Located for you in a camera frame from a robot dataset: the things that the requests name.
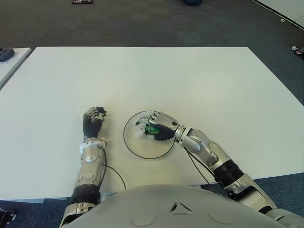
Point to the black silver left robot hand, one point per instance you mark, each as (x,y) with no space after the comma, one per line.
(92,123)

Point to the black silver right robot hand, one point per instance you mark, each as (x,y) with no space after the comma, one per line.
(166,122)

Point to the green toothpaste tube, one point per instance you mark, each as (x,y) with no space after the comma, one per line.
(151,130)

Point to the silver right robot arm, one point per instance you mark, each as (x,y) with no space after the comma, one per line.
(213,154)

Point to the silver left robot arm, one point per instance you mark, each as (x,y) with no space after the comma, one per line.
(89,171)

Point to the white plate with black rim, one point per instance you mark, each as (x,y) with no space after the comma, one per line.
(142,147)

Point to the grey robot torso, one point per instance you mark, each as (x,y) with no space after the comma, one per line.
(171,209)

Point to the white side table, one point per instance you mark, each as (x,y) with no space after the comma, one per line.
(14,66)

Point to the dark game controller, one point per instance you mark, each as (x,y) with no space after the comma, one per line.
(6,54)

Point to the colourful flat item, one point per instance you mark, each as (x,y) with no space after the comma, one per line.
(83,1)

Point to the dark blue chair base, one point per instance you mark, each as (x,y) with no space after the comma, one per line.
(192,1)

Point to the black wheeled base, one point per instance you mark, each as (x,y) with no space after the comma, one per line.
(7,216)

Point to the person foot in sandal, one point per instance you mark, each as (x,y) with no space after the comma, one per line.
(299,51)

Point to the white table with black edge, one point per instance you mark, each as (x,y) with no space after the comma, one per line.
(285,9)

